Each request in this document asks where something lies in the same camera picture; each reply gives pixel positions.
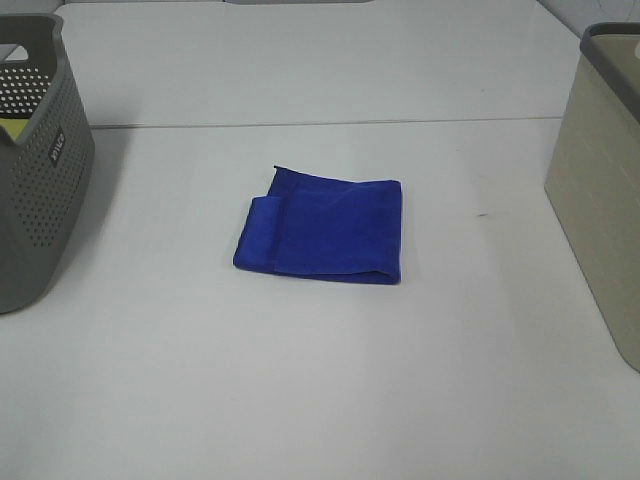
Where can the blue towel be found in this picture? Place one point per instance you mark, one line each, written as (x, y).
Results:
(327, 229)

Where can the yellow cloth in basket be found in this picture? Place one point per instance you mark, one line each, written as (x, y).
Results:
(13, 126)

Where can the grey perforated plastic basket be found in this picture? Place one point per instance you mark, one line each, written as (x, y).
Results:
(46, 171)

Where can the beige plastic basket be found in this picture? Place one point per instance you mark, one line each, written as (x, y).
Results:
(592, 181)

